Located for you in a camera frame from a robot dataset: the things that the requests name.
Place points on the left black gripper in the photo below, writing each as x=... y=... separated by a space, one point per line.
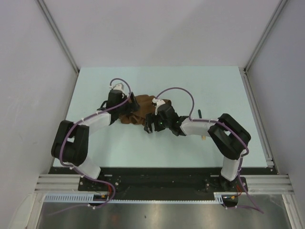
x=132 y=106

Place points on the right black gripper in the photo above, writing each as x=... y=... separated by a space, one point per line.
x=149 y=119

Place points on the brown cloth napkin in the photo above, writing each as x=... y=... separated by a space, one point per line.
x=138 y=117

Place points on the gold fork dark handle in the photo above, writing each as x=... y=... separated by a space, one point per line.
x=200 y=116

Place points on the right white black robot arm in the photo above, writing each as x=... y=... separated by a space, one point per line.
x=229 y=136

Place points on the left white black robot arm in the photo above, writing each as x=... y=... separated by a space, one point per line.
x=71 y=143

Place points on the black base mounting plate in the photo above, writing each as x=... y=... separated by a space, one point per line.
x=175 y=183

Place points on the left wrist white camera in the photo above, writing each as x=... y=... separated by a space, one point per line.
x=118 y=87

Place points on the wrist white camera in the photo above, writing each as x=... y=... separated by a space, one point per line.
x=118 y=87
x=157 y=103

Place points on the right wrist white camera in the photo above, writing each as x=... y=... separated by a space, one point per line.
x=157 y=103

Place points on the white slotted cable duct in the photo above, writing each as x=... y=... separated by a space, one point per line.
x=93 y=198

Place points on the aluminium frame rail front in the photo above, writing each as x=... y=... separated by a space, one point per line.
x=257 y=184

